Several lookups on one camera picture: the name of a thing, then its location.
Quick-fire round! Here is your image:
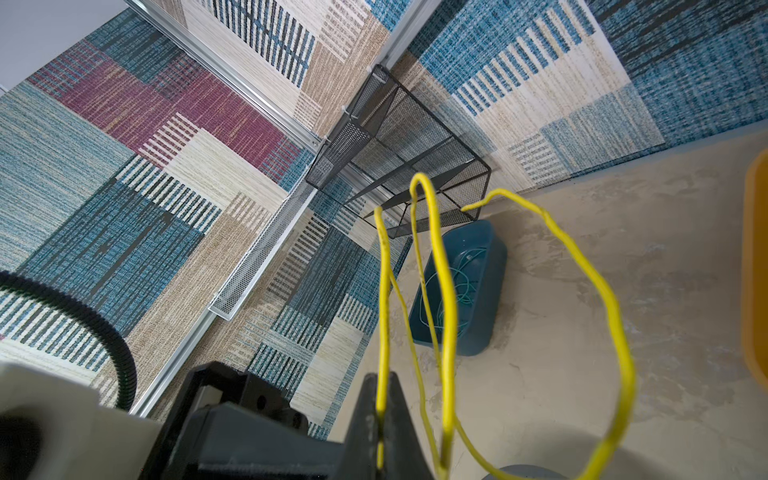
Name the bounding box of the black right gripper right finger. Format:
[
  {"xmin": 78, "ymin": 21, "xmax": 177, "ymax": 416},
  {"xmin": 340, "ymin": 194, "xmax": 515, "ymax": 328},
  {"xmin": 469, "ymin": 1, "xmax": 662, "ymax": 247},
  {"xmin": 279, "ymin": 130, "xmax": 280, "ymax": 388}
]
[{"xmin": 381, "ymin": 373, "xmax": 433, "ymax": 480}]

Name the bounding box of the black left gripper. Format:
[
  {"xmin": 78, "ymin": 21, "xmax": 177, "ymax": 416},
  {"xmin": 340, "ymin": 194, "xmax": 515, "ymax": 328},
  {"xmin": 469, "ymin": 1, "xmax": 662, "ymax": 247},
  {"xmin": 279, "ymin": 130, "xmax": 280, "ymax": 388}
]
[{"xmin": 139, "ymin": 362, "xmax": 360, "ymax": 479}]

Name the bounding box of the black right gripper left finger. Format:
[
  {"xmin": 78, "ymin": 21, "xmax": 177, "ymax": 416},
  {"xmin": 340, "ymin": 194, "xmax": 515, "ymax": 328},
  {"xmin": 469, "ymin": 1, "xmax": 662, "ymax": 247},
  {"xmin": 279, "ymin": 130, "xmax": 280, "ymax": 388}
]
[{"xmin": 341, "ymin": 373, "xmax": 379, "ymax": 479}]

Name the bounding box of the yellow cable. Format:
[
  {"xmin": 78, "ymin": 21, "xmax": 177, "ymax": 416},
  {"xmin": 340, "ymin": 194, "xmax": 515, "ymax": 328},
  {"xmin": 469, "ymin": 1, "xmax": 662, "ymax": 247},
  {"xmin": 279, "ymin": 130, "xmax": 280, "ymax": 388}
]
[{"xmin": 373, "ymin": 172, "xmax": 637, "ymax": 480}]

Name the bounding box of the yellow plastic bin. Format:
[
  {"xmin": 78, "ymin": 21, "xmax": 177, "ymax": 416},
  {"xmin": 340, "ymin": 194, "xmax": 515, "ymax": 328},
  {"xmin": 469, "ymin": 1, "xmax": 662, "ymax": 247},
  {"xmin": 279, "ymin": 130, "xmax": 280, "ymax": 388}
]
[{"xmin": 741, "ymin": 149, "xmax": 767, "ymax": 390}]

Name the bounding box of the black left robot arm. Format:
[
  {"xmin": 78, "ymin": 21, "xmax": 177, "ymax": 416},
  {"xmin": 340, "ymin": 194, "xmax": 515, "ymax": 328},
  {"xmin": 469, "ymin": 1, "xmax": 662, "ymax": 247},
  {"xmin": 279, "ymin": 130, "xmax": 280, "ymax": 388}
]
[{"xmin": 1, "ymin": 271, "xmax": 343, "ymax": 479}]

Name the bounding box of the teal plastic bin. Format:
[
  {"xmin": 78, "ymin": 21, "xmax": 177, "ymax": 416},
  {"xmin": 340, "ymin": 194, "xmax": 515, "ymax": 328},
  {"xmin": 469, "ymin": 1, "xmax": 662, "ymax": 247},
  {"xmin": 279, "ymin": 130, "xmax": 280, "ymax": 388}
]
[{"xmin": 408, "ymin": 220, "xmax": 508, "ymax": 356}]

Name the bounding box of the green cable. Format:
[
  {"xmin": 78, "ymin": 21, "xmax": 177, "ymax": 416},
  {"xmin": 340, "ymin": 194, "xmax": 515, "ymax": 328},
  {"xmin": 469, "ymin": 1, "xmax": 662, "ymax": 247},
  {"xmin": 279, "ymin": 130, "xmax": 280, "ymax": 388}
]
[{"xmin": 418, "ymin": 245, "xmax": 488, "ymax": 337}]

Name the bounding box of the black wire mesh shelf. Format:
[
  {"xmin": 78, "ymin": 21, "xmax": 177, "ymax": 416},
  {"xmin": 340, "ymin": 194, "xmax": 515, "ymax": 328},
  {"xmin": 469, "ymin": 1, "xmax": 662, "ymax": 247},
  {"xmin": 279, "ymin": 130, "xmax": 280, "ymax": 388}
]
[{"xmin": 307, "ymin": 65, "xmax": 491, "ymax": 238}]

